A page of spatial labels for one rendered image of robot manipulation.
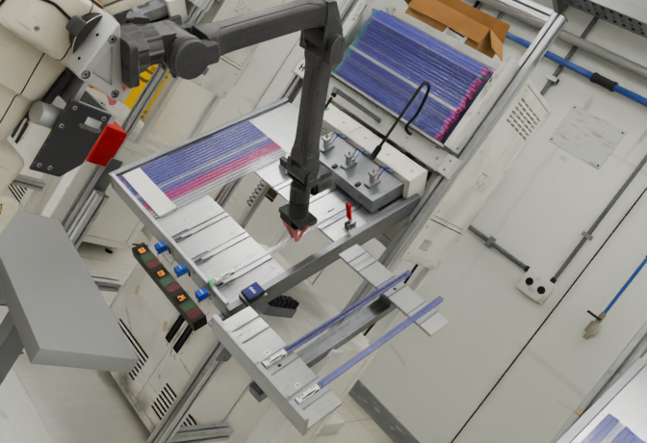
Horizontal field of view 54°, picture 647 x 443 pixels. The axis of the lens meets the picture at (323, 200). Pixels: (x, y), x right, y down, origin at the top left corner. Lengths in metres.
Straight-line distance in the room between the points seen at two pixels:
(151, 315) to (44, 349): 0.99
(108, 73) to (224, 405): 1.24
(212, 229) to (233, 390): 0.52
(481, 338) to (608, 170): 1.04
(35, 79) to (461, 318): 2.63
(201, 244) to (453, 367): 1.94
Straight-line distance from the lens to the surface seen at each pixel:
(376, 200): 1.93
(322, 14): 1.43
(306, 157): 1.63
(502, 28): 2.63
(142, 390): 2.37
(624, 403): 1.73
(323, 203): 1.98
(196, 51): 1.23
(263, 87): 4.55
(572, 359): 3.32
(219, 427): 2.07
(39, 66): 1.32
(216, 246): 1.87
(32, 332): 1.44
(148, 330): 2.37
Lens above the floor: 1.33
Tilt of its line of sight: 8 degrees down
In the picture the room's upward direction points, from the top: 34 degrees clockwise
